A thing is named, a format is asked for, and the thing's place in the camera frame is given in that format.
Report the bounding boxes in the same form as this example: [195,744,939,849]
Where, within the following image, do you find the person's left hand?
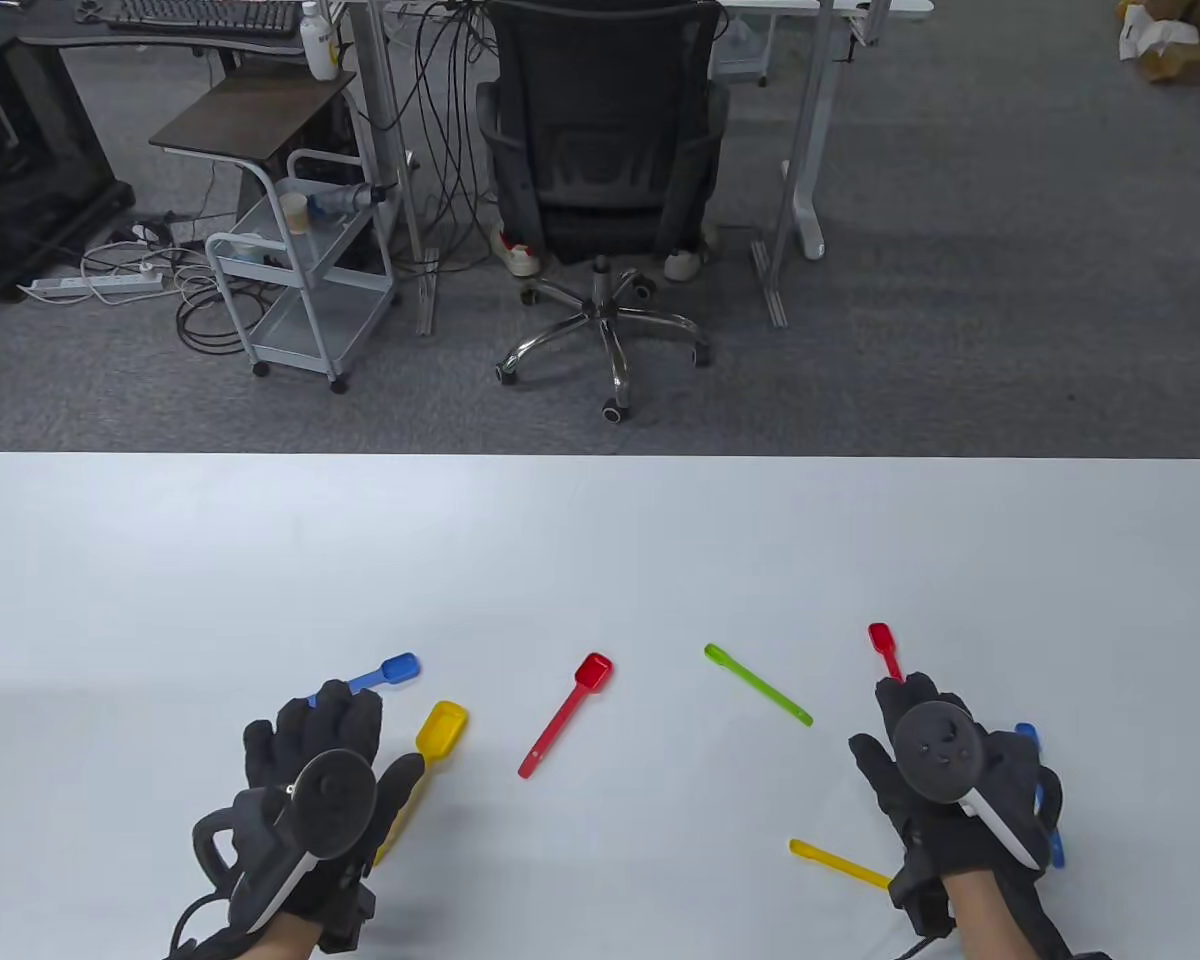
[198,680,427,933]

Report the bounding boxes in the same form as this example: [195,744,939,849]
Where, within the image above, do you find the person's right hand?
[849,672,1066,883]

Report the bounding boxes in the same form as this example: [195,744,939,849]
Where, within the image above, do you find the small blue measuring spoon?
[1015,723,1066,869]

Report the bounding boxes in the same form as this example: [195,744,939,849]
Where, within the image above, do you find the large blue measuring spoon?
[307,653,422,709]

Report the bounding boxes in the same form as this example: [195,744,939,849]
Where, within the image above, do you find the large yellow measuring spoon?
[373,701,470,867]

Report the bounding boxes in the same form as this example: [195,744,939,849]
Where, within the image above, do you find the small yellow measuring spoon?
[789,839,893,891]

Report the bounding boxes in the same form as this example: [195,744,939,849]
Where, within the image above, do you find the large red measuring spoon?
[518,653,615,779]

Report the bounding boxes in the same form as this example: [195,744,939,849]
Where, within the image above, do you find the green measuring spoon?
[704,643,814,728]

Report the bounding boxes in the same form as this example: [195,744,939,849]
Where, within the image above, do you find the person's right forearm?
[945,868,1026,960]

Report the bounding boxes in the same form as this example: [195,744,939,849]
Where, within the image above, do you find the person's left forearm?
[252,915,326,960]

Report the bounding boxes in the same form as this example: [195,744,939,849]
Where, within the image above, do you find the black and white hand controller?
[192,748,379,936]
[892,703,1046,871]

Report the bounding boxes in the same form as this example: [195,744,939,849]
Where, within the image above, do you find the grey metal utility cart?
[205,148,401,394]

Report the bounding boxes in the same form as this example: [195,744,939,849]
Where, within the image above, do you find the white power strip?
[18,272,166,304]

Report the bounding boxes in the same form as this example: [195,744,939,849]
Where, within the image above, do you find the blue grey tool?
[307,183,398,219]

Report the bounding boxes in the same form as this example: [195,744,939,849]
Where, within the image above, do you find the brown side table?
[148,70,359,166]

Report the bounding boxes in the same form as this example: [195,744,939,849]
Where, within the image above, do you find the black cabinet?
[0,30,136,301]

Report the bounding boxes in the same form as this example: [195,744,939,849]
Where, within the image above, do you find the black mesh office chair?
[475,0,733,423]

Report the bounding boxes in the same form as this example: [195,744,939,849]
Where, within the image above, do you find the white plastic bottle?
[298,0,342,81]

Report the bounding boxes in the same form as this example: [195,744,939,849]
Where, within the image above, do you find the black keyboard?
[108,0,303,41]

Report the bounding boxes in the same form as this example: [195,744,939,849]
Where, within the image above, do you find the black desk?
[0,0,339,76]

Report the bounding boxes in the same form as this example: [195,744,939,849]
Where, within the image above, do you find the cardboard box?
[1120,0,1200,86]

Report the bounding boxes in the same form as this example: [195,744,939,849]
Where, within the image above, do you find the white storage box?
[710,15,771,86]

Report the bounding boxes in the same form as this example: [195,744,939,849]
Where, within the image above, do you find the white paper bag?
[1120,5,1200,63]

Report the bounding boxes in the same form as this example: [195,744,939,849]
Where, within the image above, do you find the black wrist camera strap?
[318,865,377,953]
[886,860,1106,960]

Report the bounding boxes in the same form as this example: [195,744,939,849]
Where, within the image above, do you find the black coiled cable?
[175,265,261,356]

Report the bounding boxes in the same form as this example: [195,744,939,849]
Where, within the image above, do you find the white floor cables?
[78,238,223,306]

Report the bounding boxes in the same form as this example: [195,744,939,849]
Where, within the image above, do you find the black hanging cable bundle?
[400,0,506,273]

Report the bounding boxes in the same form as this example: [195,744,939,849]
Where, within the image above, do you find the white metal frame desk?
[345,0,936,336]

